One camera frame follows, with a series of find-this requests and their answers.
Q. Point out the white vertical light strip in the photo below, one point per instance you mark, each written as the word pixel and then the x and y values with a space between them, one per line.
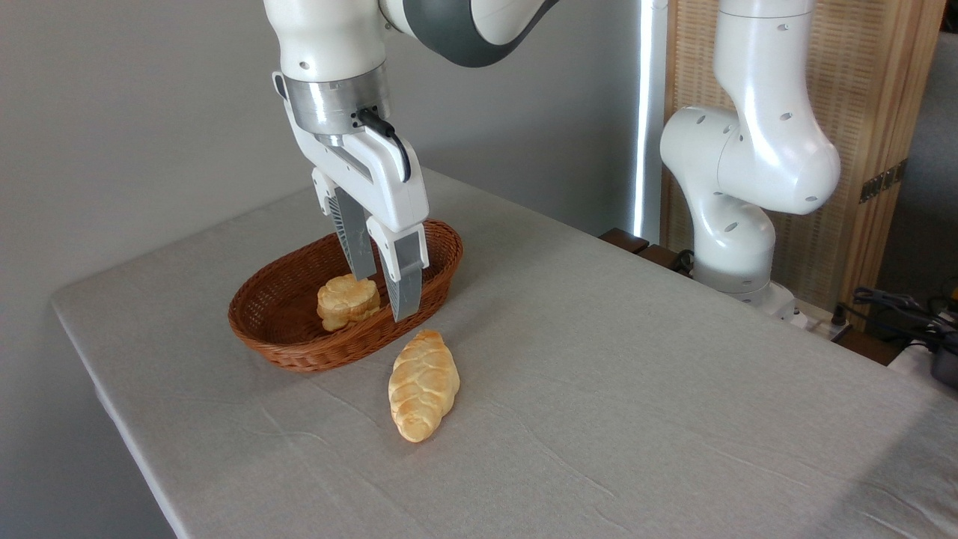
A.
pixel 650 112

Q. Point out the long braided bread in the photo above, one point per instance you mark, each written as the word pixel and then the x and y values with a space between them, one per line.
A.
pixel 423 385

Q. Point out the grey tablecloth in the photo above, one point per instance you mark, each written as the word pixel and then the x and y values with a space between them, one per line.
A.
pixel 599 412

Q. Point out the metal screen hinge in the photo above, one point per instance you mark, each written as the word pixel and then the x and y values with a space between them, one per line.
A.
pixel 883 181

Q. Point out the round scalloped bread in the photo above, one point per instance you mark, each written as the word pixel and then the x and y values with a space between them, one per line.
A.
pixel 344 301

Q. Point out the brown oval wicker basket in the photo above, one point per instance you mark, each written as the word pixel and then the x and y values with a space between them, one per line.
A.
pixel 292 348

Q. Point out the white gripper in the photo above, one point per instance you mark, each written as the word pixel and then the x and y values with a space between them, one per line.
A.
pixel 383 176

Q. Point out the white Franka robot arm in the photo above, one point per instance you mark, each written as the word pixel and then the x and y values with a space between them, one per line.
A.
pixel 763 150

